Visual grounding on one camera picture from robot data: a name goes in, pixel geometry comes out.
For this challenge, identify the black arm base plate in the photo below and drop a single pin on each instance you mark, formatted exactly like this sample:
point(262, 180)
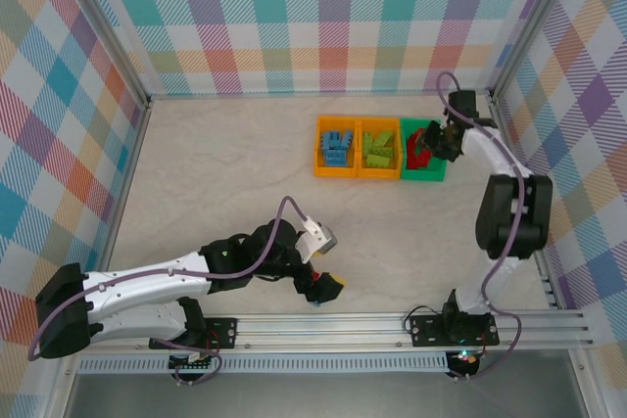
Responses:
point(225, 332)
point(426, 330)

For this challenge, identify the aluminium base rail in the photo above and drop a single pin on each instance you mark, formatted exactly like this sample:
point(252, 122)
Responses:
point(318, 330)

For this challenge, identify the small circuit board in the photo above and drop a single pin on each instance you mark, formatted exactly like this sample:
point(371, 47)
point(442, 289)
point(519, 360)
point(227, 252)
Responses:
point(193, 363)
point(465, 358)

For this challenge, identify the green plastic bin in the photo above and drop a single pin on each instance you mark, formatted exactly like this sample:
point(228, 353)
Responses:
point(421, 174)

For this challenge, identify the green lego brick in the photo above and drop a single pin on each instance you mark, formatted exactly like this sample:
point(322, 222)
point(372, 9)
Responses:
point(385, 137)
point(378, 161)
point(368, 143)
point(384, 150)

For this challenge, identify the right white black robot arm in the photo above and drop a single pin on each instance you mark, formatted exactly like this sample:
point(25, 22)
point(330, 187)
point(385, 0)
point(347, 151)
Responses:
point(514, 222)

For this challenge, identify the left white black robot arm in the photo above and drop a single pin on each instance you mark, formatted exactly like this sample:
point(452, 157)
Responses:
point(147, 291)

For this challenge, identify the orange plastic bin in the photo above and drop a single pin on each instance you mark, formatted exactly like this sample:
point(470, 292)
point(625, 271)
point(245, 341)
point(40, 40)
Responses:
point(335, 172)
point(377, 173)

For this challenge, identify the aluminium frame post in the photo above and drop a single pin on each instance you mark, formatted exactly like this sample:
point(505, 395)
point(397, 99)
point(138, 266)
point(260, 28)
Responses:
point(533, 21)
point(111, 29)

